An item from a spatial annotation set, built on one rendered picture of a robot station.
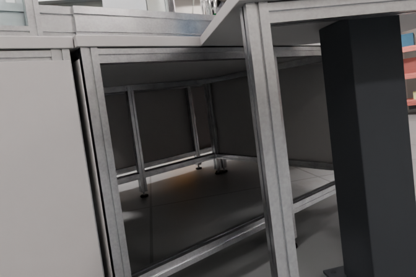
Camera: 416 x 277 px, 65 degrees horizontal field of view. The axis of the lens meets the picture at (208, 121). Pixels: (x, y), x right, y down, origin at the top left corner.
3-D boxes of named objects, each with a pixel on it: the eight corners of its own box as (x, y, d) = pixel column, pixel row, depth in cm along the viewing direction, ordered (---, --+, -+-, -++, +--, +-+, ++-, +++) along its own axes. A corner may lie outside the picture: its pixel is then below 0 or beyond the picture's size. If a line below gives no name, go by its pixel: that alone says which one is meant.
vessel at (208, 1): (227, 32, 246) (220, -19, 244) (212, 32, 238) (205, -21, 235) (215, 36, 257) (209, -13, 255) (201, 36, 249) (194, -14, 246)
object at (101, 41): (367, 45, 174) (366, 39, 174) (77, 46, 84) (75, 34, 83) (207, 78, 286) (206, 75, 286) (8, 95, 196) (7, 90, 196)
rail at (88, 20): (284, 42, 145) (281, 17, 145) (78, 41, 92) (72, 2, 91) (274, 44, 150) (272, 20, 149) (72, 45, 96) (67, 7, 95)
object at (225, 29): (608, -29, 77) (608, -42, 77) (239, 0, 62) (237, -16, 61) (391, 35, 146) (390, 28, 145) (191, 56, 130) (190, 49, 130)
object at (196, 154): (298, 148, 357) (290, 69, 351) (98, 210, 224) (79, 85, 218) (272, 147, 387) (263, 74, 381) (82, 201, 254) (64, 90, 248)
